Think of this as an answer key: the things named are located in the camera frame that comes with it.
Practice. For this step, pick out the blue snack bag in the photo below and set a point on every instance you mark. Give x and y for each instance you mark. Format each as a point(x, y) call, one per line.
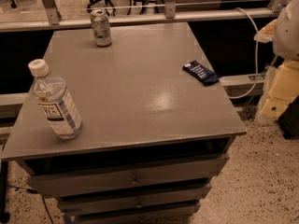
point(203, 74)

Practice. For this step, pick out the grey drawer cabinet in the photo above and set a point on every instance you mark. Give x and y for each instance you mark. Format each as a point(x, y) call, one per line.
point(152, 135)

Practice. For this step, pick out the grey metal railing frame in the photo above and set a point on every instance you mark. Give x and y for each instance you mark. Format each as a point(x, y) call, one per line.
point(35, 15)

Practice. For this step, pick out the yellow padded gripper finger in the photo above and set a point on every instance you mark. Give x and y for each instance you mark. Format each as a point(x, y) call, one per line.
point(280, 88)
point(265, 35)

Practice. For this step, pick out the clear plastic tea bottle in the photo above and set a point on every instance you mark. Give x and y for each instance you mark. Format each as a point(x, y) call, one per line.
point(54, 100)

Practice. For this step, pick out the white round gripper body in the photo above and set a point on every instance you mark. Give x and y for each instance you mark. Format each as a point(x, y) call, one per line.
point(287, 32)

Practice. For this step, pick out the green white soda can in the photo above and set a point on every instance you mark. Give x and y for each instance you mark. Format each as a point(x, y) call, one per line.
point(101, 28)

